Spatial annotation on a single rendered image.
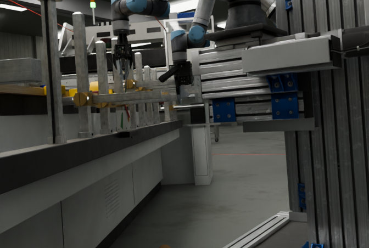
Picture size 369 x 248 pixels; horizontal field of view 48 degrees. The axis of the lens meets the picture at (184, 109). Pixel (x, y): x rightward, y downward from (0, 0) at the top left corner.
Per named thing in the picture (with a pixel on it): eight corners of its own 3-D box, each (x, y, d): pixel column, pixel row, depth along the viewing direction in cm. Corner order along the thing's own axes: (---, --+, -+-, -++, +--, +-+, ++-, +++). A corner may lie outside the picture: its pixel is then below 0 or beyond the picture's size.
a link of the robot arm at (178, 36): (186, 28, 200) (168, 29, 201) (188, 50, 200) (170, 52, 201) (187, 31, 208) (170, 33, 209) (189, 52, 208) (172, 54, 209)
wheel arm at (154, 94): (162, 100, 156) (161, 89, 156) (160, 100, 153) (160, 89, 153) (52, 108, 161) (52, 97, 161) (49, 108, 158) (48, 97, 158)
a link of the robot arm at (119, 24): (111, 24, 184) (129, 23, 186) (112, 34, 184) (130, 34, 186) (112, 20, 177) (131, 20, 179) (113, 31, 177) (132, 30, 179)
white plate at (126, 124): (131, 129, 213) (130, 110, 213) (118, 132, 187) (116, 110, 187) (130, 129, 213) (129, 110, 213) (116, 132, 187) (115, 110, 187)
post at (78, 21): (92, 139, 155) (84, 13, 156) (89, 140, 152) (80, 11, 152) (83, 140, 156) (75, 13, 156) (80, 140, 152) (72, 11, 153)
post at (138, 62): (146, 129, 255) (141, 52, 255) (145, 130, 251) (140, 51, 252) (140, 130, 255) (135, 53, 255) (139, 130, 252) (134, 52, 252)
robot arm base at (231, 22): (274, 31, 148) (272, 4, 148) (256, 26, 135) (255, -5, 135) (236, 38, 156) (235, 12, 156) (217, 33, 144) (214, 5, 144)
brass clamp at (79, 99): (99, 105, 162) (99, 93, 163) (88, 105, 149) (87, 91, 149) (84, 106, 163) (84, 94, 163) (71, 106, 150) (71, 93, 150)
